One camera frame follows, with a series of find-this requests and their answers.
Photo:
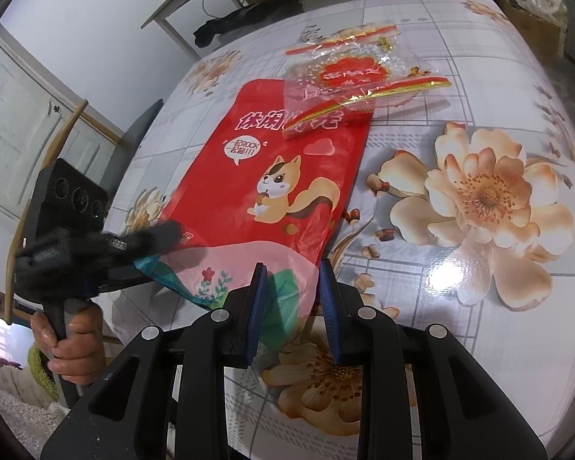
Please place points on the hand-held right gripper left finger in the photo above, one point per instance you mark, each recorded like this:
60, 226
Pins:
258, 316

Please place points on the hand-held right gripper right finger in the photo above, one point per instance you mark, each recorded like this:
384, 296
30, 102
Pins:
328, 316

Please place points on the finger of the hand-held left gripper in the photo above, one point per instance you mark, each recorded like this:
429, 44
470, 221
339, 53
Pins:
153, 239

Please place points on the red squirrel snack pouch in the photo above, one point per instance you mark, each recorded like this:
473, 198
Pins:
268, 163

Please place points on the person's left hand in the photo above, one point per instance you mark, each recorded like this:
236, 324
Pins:
79, 354

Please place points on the printed beige cloth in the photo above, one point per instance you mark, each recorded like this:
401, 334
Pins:
0, 326

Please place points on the white panelled door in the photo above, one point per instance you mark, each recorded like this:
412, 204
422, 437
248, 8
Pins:
28, 120

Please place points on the black clothing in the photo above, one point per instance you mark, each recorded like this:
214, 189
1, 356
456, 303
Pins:
220, 28

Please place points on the grey-framed wooden desk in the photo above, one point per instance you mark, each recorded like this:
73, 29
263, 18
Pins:
172, 7

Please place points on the clear red-printed snack wrapper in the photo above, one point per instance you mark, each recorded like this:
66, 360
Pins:
350, 72

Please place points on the brown cardboard box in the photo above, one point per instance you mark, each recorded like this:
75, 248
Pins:
532, 33

